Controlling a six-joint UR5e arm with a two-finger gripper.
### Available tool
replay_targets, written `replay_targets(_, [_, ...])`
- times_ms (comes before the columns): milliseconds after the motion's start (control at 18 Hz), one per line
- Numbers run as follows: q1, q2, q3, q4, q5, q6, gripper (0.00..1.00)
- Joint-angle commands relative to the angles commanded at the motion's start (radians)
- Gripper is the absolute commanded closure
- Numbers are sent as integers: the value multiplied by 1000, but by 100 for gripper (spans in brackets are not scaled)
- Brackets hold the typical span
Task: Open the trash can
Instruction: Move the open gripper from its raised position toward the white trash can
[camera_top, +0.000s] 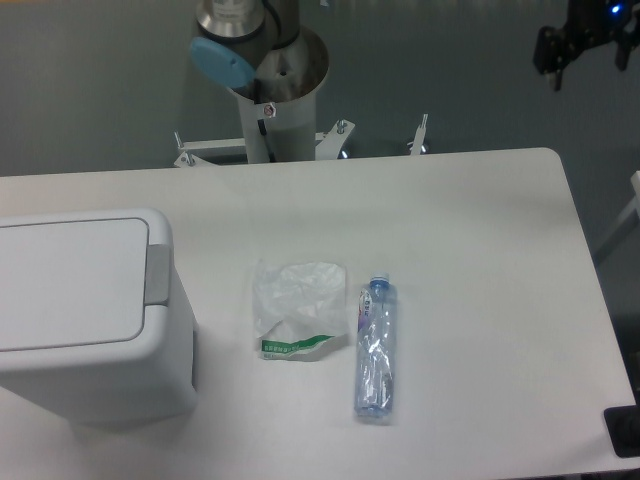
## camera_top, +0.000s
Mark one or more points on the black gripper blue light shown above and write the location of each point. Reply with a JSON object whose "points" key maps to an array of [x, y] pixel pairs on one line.
{"points": [[589, 24]]}

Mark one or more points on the white plastic trash can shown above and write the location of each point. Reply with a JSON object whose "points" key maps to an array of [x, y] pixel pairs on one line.
{"points": [[96, 326]]}

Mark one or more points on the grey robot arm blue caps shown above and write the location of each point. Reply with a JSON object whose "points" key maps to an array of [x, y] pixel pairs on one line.
{"points": [[235, 37]]}

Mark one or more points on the white furniture leg at right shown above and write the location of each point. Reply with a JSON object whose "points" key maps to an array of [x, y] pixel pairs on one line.
{"points": [[625, 222]]}

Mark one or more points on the crushed clear plastic bottle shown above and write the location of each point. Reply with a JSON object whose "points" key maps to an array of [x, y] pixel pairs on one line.
{"points": [[376, 349]]}

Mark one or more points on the black clamp at table corner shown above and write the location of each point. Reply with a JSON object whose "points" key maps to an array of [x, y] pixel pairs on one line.
{"points": [[623, 428]]}

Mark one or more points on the crumpled white plastic bag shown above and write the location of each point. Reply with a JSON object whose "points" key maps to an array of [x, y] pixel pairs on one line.
{"points": [[299, 310]]}

